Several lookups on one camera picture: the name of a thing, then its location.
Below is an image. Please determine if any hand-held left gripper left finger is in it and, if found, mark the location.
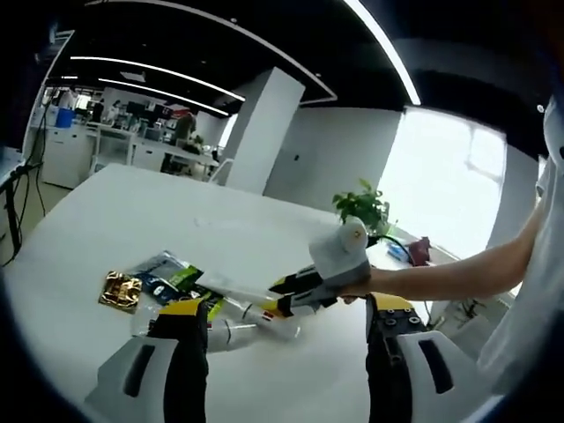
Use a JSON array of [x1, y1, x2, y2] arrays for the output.
[[85, 299, 211, 423]]

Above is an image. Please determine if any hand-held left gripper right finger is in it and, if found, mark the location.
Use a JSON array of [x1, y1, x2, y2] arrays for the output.
[[365, 293, 482, 423]]

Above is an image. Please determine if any small white skincare bottle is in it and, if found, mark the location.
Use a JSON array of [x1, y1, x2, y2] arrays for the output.
[[240, 303, 303, 343], [206, 317, 261, 354]]

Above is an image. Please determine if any person's right hand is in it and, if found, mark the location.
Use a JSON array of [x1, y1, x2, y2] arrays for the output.
[[341, 266, 383, 306]]

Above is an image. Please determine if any potted green plant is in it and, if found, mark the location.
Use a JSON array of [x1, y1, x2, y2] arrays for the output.
[[331, 177, 392, 237]]

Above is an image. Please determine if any dark green foil packet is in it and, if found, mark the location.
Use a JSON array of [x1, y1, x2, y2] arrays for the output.
[[130, 249, 226, 319]]

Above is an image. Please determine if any gold foil packet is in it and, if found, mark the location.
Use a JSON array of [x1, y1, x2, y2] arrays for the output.
[[97, 270, 144, 315]]

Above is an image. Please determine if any white office chair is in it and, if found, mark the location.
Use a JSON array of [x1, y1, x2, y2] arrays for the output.
[[210, 159, 234, 187]]

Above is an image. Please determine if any white square pillar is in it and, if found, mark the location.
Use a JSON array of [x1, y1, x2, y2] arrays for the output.
[[219, 66, 307, 198]]

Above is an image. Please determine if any person's white shirt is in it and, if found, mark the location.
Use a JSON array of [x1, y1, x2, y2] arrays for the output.
[[477, 94, 564, 400]]

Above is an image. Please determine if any black cable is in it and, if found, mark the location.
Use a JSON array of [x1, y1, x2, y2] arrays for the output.
[[377, 234, 413, 262]]

